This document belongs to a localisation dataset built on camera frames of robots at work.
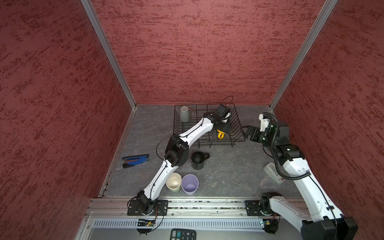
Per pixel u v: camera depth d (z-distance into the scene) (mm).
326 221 379
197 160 894
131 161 888
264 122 696
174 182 809
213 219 718
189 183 813
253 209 737
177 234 667
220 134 923
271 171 821
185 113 1021
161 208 744
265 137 631
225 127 866
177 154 606
